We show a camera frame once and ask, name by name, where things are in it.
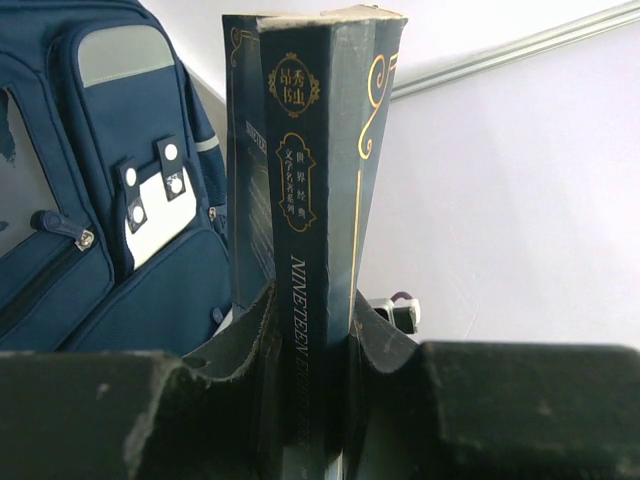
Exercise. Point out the navy blue student backpack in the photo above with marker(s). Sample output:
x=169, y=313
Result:
x=113, y=186

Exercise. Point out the aluminium frame rail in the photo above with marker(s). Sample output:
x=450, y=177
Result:
x=547, y=40

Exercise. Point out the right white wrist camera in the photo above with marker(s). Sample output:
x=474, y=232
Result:
x=401, y=310

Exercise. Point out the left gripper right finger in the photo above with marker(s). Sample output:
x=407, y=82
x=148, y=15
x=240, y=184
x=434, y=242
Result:
x=477, y=410

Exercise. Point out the dark blue Nineteen Eighty-Four book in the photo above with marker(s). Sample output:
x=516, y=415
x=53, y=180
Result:
x=307, y=103

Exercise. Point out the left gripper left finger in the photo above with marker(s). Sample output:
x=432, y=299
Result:
x=137, y=415

